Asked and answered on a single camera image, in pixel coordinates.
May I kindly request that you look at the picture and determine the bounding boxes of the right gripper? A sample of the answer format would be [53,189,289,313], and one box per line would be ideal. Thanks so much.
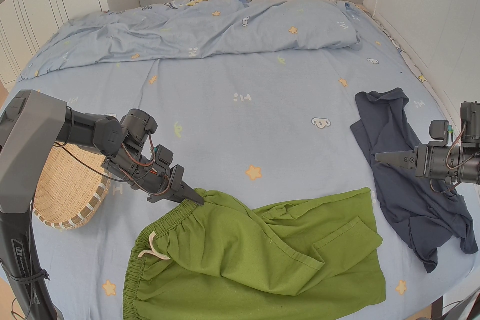
[414,143,466,181]

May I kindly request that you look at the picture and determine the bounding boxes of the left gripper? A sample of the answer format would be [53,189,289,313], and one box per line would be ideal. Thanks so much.
[102,145,185,204]

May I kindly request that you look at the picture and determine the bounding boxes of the green shorts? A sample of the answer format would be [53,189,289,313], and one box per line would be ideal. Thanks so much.
[122,188,387,320]

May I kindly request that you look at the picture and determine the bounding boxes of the dark blue garment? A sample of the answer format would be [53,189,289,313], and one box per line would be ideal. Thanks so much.
[350,88,476,274]

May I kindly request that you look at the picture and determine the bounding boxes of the round woven basket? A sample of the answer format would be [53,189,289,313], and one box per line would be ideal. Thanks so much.
[32,144,113,231]

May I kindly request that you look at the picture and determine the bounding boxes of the pale blue quilt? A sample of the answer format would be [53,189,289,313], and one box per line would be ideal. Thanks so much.
[17,0,362,81]

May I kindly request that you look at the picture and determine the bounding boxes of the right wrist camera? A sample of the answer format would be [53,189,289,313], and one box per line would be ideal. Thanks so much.
[428,120,451,148]

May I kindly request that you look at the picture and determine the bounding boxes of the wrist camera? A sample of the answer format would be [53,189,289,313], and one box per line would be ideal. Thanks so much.
[428,120,451,148]
[152,145,175,177]

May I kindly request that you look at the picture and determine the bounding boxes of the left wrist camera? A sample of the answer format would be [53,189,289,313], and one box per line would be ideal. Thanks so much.
[152,145,175,177]

